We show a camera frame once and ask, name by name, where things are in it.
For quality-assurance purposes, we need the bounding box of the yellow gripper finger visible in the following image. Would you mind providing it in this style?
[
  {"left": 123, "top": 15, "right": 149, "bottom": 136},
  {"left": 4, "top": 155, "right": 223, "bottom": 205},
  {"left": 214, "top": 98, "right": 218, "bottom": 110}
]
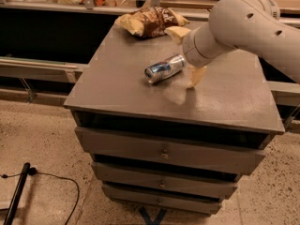
[
  {"left": 164, "top": 26, "right": 190, "bottom": 44},
  {"left": 187, "top": 65, "right": 207, "bottom": 89}
]

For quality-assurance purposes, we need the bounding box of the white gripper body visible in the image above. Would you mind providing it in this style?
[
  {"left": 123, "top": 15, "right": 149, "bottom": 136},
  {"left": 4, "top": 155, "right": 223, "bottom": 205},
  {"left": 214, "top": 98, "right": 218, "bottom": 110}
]
[{"left": 182, "top": 29, "right": 210, "bottom": 68}]

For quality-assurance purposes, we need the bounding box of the blue silver redbull can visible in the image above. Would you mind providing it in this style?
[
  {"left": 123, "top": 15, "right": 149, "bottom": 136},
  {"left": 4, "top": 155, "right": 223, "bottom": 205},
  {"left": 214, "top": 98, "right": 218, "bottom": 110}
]
[{"left": 144, "top": 54, "right": 185, "bottom": 84}]

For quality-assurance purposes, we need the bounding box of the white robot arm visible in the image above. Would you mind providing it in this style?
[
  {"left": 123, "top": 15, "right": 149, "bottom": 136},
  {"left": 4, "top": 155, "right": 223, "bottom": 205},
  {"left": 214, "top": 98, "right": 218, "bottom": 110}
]
[{"left": 165, "top": 0, "right": 300, "bottom": 83}]

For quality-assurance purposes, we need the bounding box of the brown yellow chip bag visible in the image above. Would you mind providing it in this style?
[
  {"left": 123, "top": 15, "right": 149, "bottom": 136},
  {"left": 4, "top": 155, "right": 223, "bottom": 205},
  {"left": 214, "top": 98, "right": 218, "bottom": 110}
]
[{"left": 114, "top": 7, "right": 188, "bottom": 38}]

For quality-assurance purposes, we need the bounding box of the grey drawer cabinet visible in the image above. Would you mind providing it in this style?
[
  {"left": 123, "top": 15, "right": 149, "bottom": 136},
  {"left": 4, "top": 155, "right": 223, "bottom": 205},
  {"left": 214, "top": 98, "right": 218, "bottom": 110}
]
[{"left": 65, "top": 26, "right": 284, "bottom": 203}]

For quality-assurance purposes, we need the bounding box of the top grey drawer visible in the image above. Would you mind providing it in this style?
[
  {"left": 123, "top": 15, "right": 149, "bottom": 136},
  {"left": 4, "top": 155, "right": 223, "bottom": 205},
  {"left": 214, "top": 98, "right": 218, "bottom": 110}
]
[{"left": 75, "top": 127, "right": 265, "bottom": 175}]

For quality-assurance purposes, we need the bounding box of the grey drawer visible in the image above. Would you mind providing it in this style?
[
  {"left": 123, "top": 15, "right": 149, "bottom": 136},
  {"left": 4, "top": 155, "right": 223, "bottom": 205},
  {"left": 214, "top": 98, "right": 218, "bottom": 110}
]
[
  {"left": 75, "top": 127, "right": 265, "bottom": 175},
  {"left": 102, "top": 184, "right": 221, "bottom": 215},
  {"left": 92, "top": 162, "right": 237, "bottom": 200}
]

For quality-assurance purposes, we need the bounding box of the middle grey drawer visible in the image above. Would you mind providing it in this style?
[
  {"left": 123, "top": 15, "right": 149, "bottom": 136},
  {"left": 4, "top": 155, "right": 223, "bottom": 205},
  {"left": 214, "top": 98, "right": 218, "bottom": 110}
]
[{"left": 92, "top": 162, "right": 237, "bottom": 200}]

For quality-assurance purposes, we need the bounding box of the bottom grey drawer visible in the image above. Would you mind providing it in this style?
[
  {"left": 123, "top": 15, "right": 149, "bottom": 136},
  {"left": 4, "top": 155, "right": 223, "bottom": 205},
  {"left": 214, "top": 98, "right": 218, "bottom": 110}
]
[{"left": 102, "top": 184, "right": 221, "bottom": 215}]

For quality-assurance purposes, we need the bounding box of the black pole on floor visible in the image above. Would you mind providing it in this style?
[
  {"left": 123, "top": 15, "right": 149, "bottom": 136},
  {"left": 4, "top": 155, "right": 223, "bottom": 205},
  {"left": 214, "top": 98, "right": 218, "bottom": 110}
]
[{"left": 4, "top": 162, "right": 31, "bottom": 225}]

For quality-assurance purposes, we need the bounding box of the metal shelf rail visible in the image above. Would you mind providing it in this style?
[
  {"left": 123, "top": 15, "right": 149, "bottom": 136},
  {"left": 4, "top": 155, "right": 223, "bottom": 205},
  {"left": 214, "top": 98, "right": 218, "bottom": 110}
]
[{"left": 0, "top": 56, "right": 86, "bottom": 104}]

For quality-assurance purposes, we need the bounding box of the black floor cable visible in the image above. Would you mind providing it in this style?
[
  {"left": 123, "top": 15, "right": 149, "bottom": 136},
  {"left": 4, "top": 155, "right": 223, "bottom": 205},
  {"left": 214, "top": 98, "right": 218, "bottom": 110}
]
[{"left": 0, "top": 171, "right": 81, "bottom": 225}]

